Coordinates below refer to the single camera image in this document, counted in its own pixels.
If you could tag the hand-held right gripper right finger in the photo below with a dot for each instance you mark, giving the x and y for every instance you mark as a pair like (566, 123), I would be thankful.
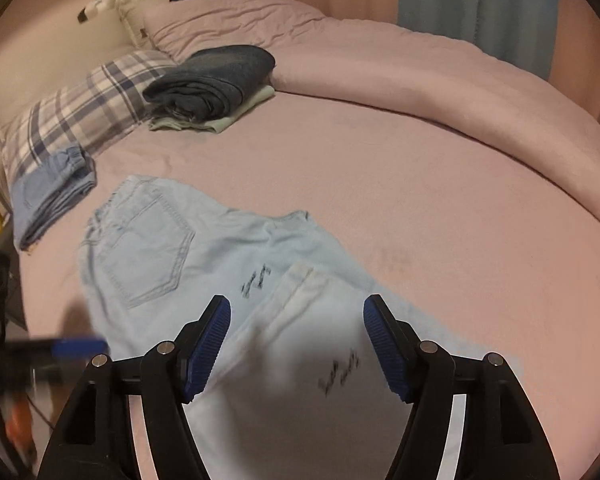
(387, 345)

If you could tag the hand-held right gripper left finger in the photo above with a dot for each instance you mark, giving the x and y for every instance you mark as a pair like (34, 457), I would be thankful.
(207, 345)

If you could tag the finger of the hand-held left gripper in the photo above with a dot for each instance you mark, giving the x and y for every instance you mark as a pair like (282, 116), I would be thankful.
(65, 347)

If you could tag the light blue strawberry pants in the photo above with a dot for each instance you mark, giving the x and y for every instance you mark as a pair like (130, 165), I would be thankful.
(145, 240)

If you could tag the folded blue denim pants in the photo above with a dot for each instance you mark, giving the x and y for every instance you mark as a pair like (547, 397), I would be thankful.
(45, 195)

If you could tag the pink bed sheet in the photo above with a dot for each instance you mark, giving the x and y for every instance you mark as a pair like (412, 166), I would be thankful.
(380, 185)

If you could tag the folded pale green garment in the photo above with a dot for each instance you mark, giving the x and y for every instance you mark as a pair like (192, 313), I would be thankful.
(230, 117)

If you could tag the large plaid pillow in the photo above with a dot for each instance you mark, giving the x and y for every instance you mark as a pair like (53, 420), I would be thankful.
(90, 105)

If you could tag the pink duvet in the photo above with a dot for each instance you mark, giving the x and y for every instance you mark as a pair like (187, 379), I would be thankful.
(455, 90)

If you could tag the cream headboard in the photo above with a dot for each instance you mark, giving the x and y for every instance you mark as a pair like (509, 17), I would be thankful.
(45, 55)

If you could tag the folded dark denim jeans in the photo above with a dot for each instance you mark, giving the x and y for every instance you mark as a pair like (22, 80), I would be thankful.
(215, 72)

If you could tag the pink pillow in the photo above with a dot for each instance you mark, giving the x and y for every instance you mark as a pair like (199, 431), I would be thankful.
(220, 22)

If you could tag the cream cushion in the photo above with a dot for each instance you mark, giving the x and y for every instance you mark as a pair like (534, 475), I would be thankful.
(140, 20)

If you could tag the black and white plush toy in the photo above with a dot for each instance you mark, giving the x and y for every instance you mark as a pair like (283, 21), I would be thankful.
(102, 6)

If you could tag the blue curtain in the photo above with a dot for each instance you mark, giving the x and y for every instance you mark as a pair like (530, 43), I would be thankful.
(480, 15)

